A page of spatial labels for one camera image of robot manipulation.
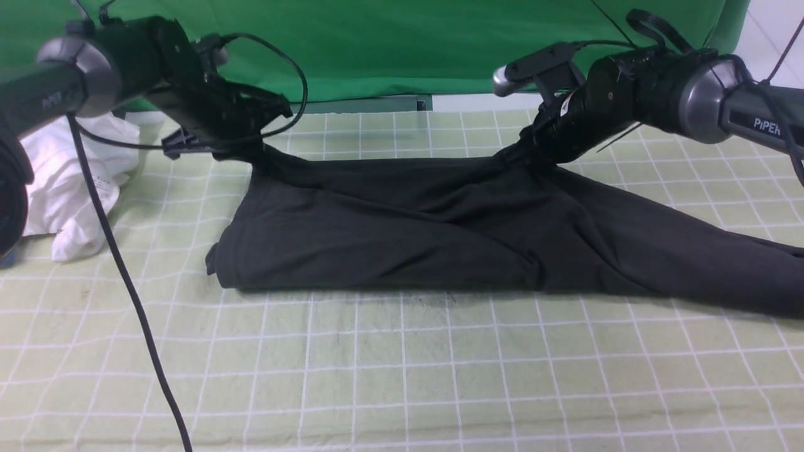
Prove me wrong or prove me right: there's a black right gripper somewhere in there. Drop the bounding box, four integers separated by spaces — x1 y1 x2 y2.
502 53 647 165

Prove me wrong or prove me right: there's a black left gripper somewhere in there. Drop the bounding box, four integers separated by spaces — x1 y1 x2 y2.
148 38 293 161

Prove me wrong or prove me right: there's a dark gray long-sleeve shirt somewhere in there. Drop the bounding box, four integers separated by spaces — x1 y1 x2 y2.
205 145 803 320

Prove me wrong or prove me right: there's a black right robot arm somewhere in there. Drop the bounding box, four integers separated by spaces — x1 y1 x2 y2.
493 43 802 164

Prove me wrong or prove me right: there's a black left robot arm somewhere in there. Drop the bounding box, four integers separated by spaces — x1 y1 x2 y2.
1 16 300 255

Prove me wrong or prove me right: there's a crumpled white shirt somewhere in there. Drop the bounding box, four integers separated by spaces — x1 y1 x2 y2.
22 117 139 262

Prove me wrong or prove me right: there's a green backdrop cloth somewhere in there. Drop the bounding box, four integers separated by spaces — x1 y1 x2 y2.
0 0 751 104

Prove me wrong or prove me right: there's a blue cloth at edge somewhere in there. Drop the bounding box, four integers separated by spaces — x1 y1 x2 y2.
0 250 17 269

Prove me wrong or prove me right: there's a light green checkered tablecloth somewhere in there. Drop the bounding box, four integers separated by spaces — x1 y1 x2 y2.
0 108 804 452

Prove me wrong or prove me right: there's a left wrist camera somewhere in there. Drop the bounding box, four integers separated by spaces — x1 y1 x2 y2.
192 33 230 68

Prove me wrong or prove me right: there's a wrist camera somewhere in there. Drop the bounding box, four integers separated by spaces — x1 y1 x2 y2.
192 33 230 68
492 43 585 102

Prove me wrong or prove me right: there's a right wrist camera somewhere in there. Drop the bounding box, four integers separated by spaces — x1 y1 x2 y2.
492 43 585 102

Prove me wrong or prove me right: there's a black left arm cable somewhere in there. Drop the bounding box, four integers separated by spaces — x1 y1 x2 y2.
66 33 308 452

